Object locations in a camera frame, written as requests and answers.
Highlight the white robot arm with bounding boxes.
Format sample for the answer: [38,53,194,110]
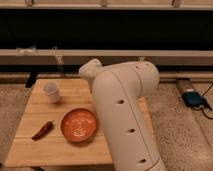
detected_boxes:
[79,59,166,171]

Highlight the orange bowl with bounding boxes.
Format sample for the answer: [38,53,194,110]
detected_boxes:
[61,108,98,143]

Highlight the white paper cup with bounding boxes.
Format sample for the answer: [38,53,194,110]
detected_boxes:
[43,82,60,103]

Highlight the red chili pepper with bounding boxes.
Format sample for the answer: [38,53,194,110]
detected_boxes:
[32,121,54,141]

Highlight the blue electronic box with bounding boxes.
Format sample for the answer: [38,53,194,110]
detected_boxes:
[182,91,204,107]

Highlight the wooden table board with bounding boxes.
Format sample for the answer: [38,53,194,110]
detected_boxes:
[4,78,154,168]

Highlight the black cable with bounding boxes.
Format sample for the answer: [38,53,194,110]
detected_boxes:
[199,81,213,120]

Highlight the grey metal rail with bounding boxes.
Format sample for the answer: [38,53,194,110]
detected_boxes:
[0,49,213,66]

